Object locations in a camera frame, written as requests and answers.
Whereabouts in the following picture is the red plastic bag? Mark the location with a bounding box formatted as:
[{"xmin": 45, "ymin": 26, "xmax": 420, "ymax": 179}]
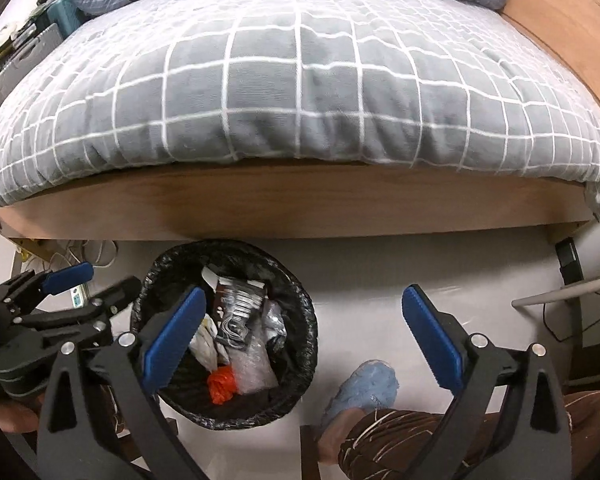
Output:
[{"xmin": 207, "ymin": 365, "xmax": 238, "ymax": 405}]

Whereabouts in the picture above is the bubble wrap roll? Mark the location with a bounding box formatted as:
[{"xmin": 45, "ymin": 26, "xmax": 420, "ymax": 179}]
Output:
[{"xmin": 227, "ymin": 325, "xmax": 278, "ymax": 396}]

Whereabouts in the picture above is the clear bag with tag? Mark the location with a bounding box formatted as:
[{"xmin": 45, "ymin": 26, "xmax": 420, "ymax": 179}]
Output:
[{"xmin": 188, "ymin": 314, "xmax": 230, "ymax": 373}]

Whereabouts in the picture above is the brown cookie box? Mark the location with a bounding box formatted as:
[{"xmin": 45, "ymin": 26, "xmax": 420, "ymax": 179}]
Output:
[{"xmin": 212, "ymin": 276, "xmax": 266, "ymax": 350}]

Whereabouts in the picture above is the black lined trash bin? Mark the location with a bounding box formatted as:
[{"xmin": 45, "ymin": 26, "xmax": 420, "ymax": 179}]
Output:
[{"xmin": 131, "ymin": 238, "xmax": 318, "ymax": 430}]

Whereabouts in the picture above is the person's left hand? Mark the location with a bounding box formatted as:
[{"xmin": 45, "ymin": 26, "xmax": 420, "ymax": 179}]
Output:
[{"xmin": 0, "ymin": 393, "xmax": 45, "ymax": 434}]

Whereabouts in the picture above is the white power strip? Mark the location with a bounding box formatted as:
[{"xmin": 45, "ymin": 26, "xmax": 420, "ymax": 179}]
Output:
[{"xmin": 70, "ymin": 284, "xmax": 90, "ymax": 309}]

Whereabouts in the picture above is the blue slipper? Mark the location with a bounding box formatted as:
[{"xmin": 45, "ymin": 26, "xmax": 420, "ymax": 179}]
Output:
[{"xmin": 320, "ymin": 360, "xmax": 400, "ymax": 430}]

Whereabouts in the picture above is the torn foil wrapper strip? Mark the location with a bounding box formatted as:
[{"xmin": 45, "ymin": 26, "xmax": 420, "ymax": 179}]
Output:
[{"xmin": 262, "ymin": 299, "xmax": 287, "ymax": 353}]

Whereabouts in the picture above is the grey suitcase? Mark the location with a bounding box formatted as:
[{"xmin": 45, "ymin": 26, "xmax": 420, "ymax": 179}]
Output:
[{"xmin": 0, "ymin": 24, "xmax": 64, "ymax": 107}]

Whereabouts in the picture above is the grey checked bed sheet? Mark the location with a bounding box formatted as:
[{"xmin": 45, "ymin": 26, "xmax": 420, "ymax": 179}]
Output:
[{"xmin": 0, "ymin": 0, "xmax": 600, "ymax": 214}]

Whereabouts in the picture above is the teal suitcase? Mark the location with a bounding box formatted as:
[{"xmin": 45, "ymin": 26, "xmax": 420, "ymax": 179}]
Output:
[{"xmin": 45, "ymin": 0, "xmax": 88, "ymax": 39}]

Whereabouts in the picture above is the wooden bed frame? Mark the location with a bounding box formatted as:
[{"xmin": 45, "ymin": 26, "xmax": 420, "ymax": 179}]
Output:
[{"xmin": 0, "ymin": 160, "xmax": 592, "ymax": 240}]

